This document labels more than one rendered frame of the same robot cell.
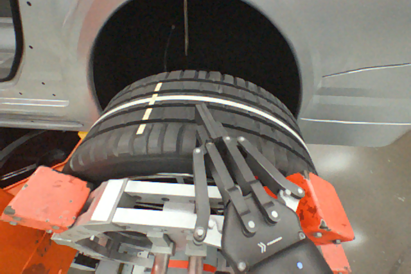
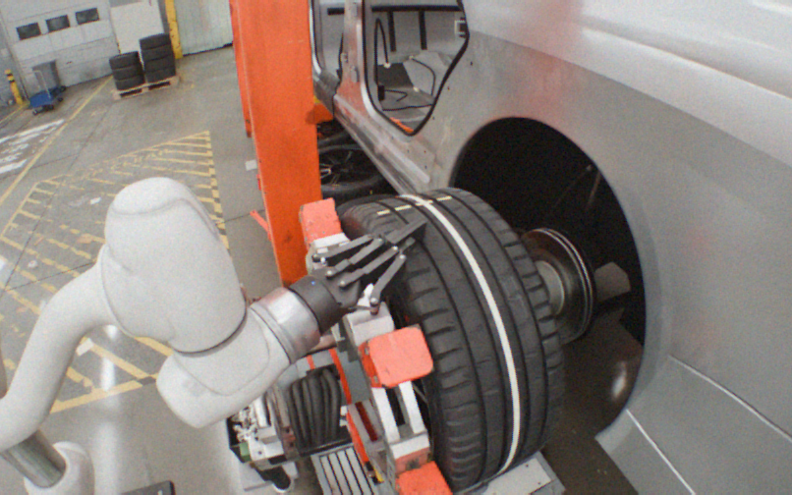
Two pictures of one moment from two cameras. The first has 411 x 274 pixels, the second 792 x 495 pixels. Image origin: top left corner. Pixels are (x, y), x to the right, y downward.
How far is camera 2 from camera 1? 0.48 m
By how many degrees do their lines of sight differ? 47
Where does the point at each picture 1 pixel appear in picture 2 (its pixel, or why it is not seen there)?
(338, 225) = (380, 360)
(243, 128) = (439, 272)
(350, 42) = (712, 322)
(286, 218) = (346, 295)
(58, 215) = (311, 232)
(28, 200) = (311, 210)
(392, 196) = not seen: outside the picture
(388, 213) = not seen: outside the picture
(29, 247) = (303, 270)
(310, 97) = (648, 381)
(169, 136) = (384, 227)
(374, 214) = not seen: outside the picture
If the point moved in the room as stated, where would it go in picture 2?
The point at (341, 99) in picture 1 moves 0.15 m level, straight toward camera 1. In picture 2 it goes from (686, 424) to (610, 415)
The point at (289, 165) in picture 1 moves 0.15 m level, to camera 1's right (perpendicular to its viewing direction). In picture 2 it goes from (435, 335) to (495, 412)
